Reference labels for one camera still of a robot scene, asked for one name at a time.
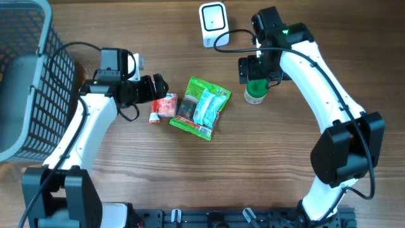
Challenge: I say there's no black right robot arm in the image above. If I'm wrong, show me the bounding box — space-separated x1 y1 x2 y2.
239 7 385 226

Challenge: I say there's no small red carton box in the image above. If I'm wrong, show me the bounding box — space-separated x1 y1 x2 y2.
158 93 178 117

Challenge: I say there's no light blue wipes packet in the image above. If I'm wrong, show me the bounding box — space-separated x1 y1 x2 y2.
193 89 227 128

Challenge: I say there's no white barcode scanner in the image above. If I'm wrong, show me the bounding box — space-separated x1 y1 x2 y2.
199 1 229 48

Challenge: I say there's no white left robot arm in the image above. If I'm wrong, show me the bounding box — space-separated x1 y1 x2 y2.
19 74 169 227

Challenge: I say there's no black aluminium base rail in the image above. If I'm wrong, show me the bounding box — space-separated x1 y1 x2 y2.
126 207 357 228

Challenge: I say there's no grey plastic basket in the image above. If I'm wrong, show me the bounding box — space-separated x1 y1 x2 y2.
1 0 76 162

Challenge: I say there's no red toothpaste box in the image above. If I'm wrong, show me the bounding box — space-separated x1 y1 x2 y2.
149 99 160 124

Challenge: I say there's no green lid jar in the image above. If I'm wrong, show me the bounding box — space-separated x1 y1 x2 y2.
244 79 268 105

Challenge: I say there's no green snack bag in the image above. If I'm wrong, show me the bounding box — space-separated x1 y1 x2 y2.
170 77 232 141

